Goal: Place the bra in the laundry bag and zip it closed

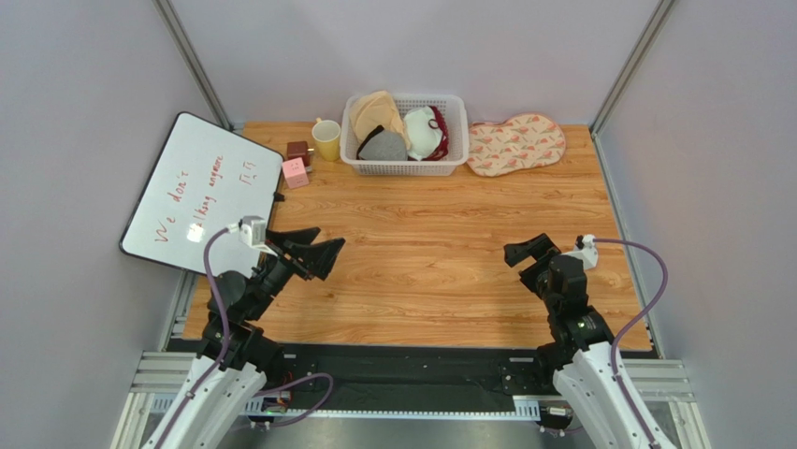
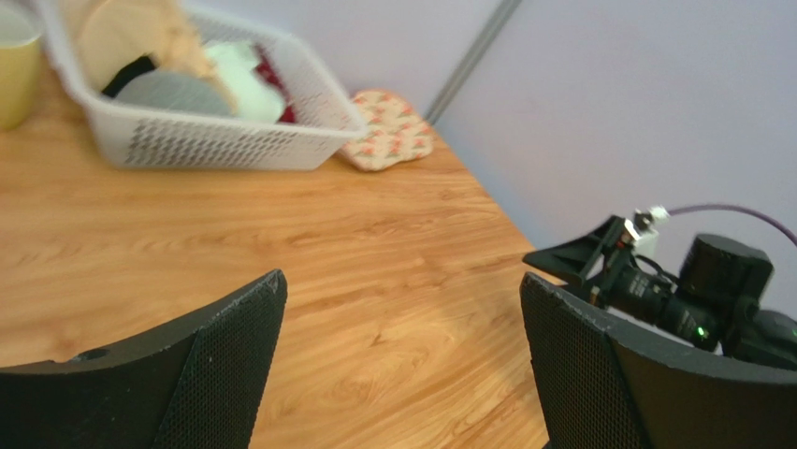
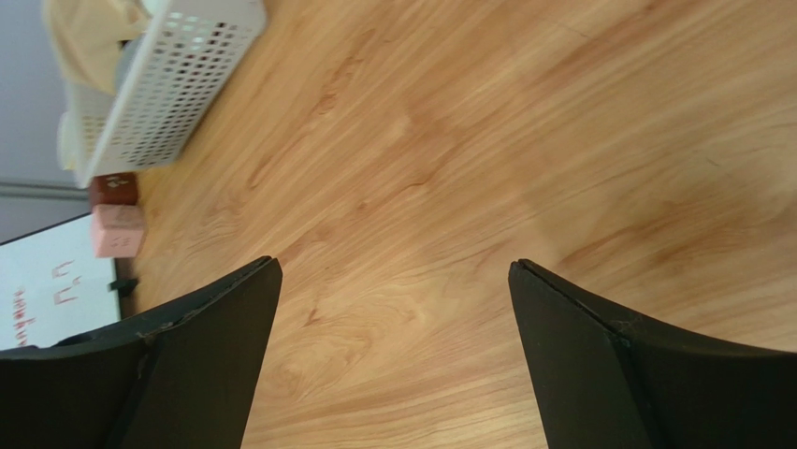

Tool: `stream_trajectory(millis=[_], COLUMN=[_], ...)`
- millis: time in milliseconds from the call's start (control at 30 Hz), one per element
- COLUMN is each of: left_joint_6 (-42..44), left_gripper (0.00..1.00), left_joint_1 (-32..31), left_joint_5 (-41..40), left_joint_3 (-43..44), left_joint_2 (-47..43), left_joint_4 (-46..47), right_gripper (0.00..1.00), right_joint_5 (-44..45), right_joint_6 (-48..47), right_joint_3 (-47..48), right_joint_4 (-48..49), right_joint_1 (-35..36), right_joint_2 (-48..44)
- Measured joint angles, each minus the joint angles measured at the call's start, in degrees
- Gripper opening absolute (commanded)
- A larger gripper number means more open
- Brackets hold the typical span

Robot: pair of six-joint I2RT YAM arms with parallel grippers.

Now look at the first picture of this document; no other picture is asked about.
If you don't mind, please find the white plastic basket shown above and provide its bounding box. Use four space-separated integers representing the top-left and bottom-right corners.
340 93 470 176

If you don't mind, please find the beige bra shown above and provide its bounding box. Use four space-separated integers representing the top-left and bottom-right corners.
348 91 411 150

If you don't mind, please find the dark red bra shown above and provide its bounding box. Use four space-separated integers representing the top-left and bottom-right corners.
425 106 449 162

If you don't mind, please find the floral pink laundry bag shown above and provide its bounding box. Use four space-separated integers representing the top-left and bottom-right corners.
467 112 567 178

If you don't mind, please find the aluminium frame rail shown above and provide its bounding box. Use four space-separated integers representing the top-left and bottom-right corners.
110 352 711 448

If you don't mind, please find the yellow mug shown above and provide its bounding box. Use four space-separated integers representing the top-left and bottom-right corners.
312 118 341 162

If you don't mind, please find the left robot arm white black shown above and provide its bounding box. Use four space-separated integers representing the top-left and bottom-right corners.
143 217 346 448

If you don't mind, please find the pink cube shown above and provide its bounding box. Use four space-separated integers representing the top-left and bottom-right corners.
282 157 310 189

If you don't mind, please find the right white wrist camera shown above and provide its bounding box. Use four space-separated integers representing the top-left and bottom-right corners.
565 234 599 270

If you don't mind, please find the dark red cube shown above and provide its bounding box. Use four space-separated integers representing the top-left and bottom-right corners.
286 140 314 167

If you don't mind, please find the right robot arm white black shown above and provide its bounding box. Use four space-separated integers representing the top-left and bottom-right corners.
503 234 673 448

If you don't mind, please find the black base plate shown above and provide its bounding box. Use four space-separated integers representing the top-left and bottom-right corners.
167 338 659 413

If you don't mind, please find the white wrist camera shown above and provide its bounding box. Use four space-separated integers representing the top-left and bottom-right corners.
565 234 599 270
239 215 268 248

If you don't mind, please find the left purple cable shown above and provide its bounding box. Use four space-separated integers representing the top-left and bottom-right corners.
152 224 335 449

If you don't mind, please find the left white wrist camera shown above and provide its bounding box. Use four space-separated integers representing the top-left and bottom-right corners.
239 215 268 248

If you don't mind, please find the whiteboard with red writing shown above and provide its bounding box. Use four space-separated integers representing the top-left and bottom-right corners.
119 112 283 273

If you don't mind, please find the white bra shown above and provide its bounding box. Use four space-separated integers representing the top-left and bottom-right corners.
403 106 443 161

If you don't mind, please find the grey bra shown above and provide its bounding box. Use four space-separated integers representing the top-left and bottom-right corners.
356 125 408 162

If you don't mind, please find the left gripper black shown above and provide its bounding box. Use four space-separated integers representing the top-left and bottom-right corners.
246 226 345 320

